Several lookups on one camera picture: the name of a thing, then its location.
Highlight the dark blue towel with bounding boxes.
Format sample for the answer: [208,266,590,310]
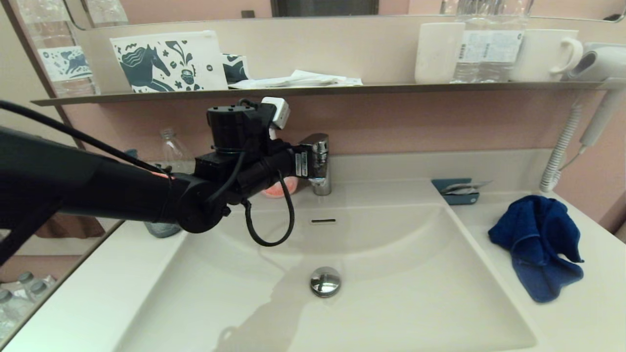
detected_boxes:
[488,195,584,303]

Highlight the chrome sink drain stopper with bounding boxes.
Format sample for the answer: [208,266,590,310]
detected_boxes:
[310,266,342,298]

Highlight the white mug with handle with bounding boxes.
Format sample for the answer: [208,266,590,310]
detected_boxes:
[510,28,583,82]

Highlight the grey pump bottle teal pump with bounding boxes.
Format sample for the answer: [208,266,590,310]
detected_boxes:
[125,149,184,239]

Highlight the white hair dryer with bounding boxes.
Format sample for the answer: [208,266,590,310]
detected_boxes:
[570,42,626,147]

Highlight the white handleless cup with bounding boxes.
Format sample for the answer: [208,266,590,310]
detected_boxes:
[415,22,465,84]

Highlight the water bottle horse print label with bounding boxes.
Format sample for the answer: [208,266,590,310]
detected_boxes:
[17,0,101,97]

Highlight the clear capped water bottle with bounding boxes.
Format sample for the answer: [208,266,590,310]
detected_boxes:
[19,271,39,299]
[30,280,55,306]
[0,288,35,343]

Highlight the brown slipper bag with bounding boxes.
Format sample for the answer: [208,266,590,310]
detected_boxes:
[35,214,106,239]

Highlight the silver sachet packet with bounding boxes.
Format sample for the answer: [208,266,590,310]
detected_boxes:
[440,180,492,194]

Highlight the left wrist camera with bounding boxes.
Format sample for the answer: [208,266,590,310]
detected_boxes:
[207,97,291,153]

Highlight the chrome faucet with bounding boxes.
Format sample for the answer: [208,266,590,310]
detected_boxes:
[299,133,333,196]

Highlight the white coiled dryer cord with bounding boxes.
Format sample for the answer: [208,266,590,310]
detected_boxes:
[539,104,587,193]

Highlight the large white horse print pouch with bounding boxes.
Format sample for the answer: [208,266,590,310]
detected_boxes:
[110,30,229,93]

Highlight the empty clear plastic bottle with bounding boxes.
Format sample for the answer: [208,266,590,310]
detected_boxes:
[160,128,196,169]

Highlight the wall mirror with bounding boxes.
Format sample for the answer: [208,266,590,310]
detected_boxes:
[64,0,626,22]

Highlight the blue soap tray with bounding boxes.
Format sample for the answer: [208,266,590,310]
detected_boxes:
[430,178,480,205]

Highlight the pink hand soap pump bottle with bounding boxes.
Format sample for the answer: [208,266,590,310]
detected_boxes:
[262,128,300,199]

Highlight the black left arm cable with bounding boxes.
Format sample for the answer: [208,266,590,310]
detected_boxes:
[0,100,295,247]

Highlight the small dark print pouch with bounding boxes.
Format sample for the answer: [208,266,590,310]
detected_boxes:
[223,54,250,85]

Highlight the clear labelled water bottle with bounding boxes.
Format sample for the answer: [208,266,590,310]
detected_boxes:
[452,0,491,84]
[490,0,525,83]

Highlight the grey metal wall shelf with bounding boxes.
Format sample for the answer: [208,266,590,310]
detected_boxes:
[30,81,626,107]

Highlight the white ceramic sink basin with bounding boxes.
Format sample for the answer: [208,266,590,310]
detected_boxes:
[113,202,537,352]

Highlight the white plastic wrapped packets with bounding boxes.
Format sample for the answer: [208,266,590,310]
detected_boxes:
[228,70,363,89]

